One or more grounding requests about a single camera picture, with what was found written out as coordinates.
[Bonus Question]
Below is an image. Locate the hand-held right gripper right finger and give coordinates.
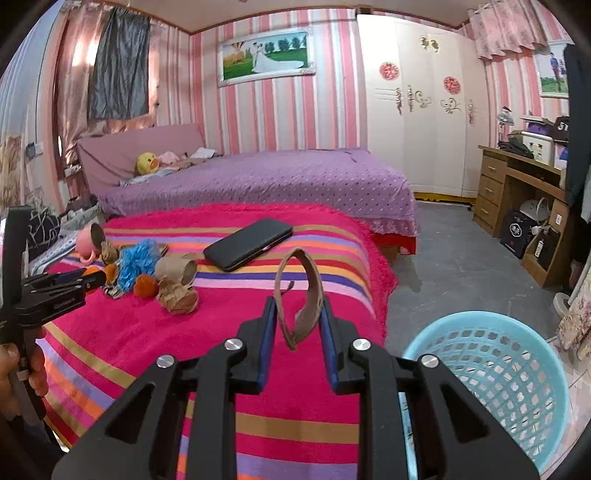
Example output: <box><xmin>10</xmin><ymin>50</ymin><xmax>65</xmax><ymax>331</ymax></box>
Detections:
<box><xmin>321</xmin><ymin>298</ymin><xmax>541</xmax><ymax>480</ymax></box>

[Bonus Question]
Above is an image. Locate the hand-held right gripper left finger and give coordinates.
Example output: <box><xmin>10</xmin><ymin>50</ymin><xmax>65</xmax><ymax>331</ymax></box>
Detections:
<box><xmin>52</xmin><ymin>298</ymin><xmax>280</xmax><ymax>480</ymax></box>

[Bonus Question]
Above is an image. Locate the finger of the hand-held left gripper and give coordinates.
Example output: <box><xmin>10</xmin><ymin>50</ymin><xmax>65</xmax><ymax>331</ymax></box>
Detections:
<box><xmin>28</xmin><ymin>269</ymin><xmax>107</xmax><ymax>298</ymax></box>

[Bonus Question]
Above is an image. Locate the brown cardboard strip loop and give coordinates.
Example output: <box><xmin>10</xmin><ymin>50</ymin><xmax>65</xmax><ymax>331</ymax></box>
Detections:
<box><xmin>274</xmin><ymin>248</ymin><xmax>325</xmax><ymax>350</ymax></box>

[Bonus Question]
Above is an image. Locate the blue plastic bag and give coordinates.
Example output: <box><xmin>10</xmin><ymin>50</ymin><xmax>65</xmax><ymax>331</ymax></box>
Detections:
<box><xmin>117</xmin><ymin>239</ymin><xmax>162</xmax><ymax>294</ymax></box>

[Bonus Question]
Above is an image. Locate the orange ball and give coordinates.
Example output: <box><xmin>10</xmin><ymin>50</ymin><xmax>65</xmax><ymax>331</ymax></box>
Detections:
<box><xmin>134</xmin><ymin>274</ymin><xmax>160</xmax><ymax>298</ymax></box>

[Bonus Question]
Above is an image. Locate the light blue plastic basket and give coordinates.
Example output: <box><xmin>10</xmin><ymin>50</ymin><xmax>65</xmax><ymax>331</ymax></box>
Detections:
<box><xmin>401</xmin><ymin>311</ymin><xmax>570</xmax><ymax>470</ymax></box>

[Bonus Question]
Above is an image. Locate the person's left hand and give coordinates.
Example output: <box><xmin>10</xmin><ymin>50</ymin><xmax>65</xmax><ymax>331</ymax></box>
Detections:
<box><xmin>0</xmin><ymin>324</ymin><xmax>49</xmax><ymax>422</ymax></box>

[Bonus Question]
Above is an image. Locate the pink plastic cup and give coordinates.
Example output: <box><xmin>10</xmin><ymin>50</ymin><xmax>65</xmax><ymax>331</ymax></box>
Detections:
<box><xmin>76</xmin><ymin>224</ymin><xmax>107</xmax><ymax>264</ymax></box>

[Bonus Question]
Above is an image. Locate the black and white patterned cloth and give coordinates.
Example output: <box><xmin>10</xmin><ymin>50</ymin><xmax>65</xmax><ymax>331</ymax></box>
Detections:
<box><xmin>25</xmin><ymin>208</ymin><xmax>61</xmax><ymax>254</ymax></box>

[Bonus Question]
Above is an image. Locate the pink striped blanket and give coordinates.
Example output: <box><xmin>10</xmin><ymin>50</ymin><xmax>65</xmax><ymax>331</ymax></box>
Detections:
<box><xmin>28</xmin><ymin>203</ymin><xmax>399</xmax><ymax>480</ymax></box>

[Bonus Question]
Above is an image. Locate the cardboard tube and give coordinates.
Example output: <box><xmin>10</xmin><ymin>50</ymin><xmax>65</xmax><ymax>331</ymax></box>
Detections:
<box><xmin>154</xmin><ymin>253</ymin><xmax>198</xmax><ymax>284</ymax></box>

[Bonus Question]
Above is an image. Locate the pink padded headboard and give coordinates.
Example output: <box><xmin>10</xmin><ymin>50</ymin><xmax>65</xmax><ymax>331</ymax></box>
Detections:
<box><xmin>76</xmin><ymin>123</ymin><xmax>206</xmax><ymax>199</ymax></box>

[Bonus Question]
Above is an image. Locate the yellow duck plush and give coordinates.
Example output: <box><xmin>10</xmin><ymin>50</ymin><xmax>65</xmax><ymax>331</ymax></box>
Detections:
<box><xmin>135</xmin><ymin>152</ymin><xmax>161</xmax><ymax>176</ymax></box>

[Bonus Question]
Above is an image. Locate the purple dotted bedspread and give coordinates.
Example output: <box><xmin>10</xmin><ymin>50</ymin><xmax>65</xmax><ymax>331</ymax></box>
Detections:
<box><xmin>95</xmin><ymin>148</ymin><xmax>421</xmax><ymax>237</ymax></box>

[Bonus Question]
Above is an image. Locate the shiny pink curtain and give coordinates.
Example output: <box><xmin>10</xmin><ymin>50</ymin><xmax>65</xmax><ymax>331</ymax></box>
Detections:
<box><xmin>55</xmin><ymin>7</ymin><xmax>158</xmax><ymax>162</ymax></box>

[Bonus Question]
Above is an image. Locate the black paper bag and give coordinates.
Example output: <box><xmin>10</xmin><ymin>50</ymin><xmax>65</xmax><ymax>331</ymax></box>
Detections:
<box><xmin>499</xmin><ymin>209</ymin><xmax>536</xmax><ymax>259</ymax></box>

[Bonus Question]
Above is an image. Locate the dark window cloth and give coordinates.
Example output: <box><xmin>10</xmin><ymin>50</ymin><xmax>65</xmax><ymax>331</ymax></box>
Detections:
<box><xmin>88</xmin><ymin>7</ymin><xmax>152</xmax><ymax>121</ymax></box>

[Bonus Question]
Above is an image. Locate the white wardrobe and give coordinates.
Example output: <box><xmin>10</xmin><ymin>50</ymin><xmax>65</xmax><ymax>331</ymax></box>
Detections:
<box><xmin>356</xmin><ymin>14</ymin><xmax>490</xmax><ymax>201</ymax></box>

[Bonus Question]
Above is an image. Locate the wooden desk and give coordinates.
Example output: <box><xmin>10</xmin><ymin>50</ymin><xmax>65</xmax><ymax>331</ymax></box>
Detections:
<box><xmin>473</xmin><ymin>144</ymin><xmax>573</xmax><ymax>289</ymax></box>

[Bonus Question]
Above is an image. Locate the black box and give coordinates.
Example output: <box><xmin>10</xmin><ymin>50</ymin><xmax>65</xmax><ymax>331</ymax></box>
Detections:
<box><xmin>522</xmin><ymin>226</ymin><xmax>561</xmax><ymax>273</ymax></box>

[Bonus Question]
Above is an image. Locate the white fan base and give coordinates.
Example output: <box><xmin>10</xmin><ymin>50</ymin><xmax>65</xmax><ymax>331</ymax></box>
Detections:
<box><xmin>553</xmin><ymin>292</ymin><xmax>575</xmax><ymax>319</ymax></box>

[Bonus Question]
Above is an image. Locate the white fan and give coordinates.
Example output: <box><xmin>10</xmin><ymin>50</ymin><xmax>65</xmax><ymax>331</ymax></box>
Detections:
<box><xmin>519</xmin><ymin>198</ymin><xmax>552</xmax><ymax>232</ymax></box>

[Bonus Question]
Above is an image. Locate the desk lamp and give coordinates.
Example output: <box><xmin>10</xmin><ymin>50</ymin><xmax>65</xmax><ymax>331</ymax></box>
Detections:
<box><xmin>496</xmin><ymin>106</ymin><xmax>515</xmax><ymax>148</ymax></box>

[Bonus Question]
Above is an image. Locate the white storage box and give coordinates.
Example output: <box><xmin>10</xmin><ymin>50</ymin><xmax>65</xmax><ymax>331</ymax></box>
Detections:
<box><xmin>508</xmin><ymin>130</ymin><xmax>555</xmax><ymax>166</ymax></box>

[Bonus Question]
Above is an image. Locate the framed wedding photo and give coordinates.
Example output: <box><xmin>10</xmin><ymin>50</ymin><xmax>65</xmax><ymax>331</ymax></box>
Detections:
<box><xmin>216</xmin><ymin>25</ymin><xmax>317</xmax><ymax>88</ymax></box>

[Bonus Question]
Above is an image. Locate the dark hanging garment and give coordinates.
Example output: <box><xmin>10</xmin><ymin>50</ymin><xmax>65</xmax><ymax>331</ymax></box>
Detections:
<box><xmin>563</xmin><ymin>44</ymin><xmax>591</xmax><ymax>208</ymax></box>

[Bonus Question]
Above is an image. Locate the pink floral valance curtain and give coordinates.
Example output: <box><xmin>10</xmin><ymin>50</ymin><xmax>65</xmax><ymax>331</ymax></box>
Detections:
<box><xmin>467</xmin><ymin>0</ymin><xmax>561</xmax><ymax>61</ymax></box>

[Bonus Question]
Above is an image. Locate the wall poster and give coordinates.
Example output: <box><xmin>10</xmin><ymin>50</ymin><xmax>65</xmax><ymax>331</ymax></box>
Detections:
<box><xmin>536</xmin><ymin>41</ymin><xmax>570</xmax><ymax>99</ymax></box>

